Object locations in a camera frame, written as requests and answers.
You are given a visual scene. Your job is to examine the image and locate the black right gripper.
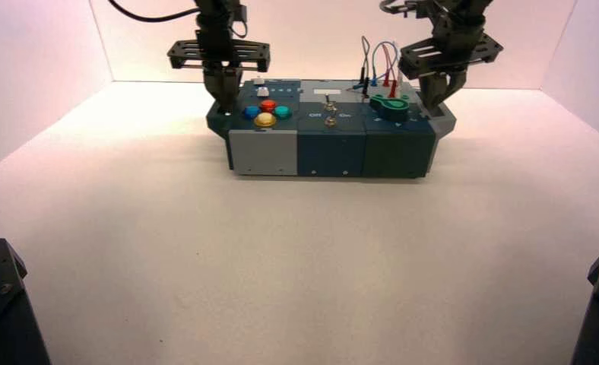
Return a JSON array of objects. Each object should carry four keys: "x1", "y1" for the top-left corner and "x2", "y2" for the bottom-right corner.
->
[{"x1": 398, "y1": 20, "x2": 505, "y2": 115}]

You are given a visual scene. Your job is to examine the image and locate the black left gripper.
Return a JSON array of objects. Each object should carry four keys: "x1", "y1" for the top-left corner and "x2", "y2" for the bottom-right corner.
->
[{"x1": 166, "y1": 27, "x2": 272, "y2": 113}]

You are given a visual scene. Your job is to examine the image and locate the blue grey task board box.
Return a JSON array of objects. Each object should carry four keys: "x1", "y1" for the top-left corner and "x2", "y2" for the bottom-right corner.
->
[{"x1": 206, "y1": 78, "x2": 457, "y2": 179}]

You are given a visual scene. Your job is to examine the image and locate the green teardrop rotary knob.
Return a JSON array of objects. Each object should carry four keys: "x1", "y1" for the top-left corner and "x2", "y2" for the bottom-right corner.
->
[{"x1": 369, "y1": 94, "x2": 410, "y2": 122}]

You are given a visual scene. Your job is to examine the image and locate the red jumper wire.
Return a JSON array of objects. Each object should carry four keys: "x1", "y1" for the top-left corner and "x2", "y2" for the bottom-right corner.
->
[{"x1": 381, "y1": 44, "x2": 399, "y2": 100}]

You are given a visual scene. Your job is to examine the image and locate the blue jumper wire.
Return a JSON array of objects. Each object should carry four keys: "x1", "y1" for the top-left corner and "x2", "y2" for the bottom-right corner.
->
[{"x1": 370, "y1": 40, "x2": 399, "y2": 87}]

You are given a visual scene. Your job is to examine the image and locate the black jumper wire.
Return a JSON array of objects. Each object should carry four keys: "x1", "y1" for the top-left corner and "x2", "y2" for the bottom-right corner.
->
[{"x1": 359, "y1": 35, "x2": 372, "y2": 97}]

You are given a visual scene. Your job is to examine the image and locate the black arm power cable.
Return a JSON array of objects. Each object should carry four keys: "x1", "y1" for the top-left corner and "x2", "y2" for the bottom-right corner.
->
[{"x1": 108, "y1": 0, "x2": 200, "y2": 24}]

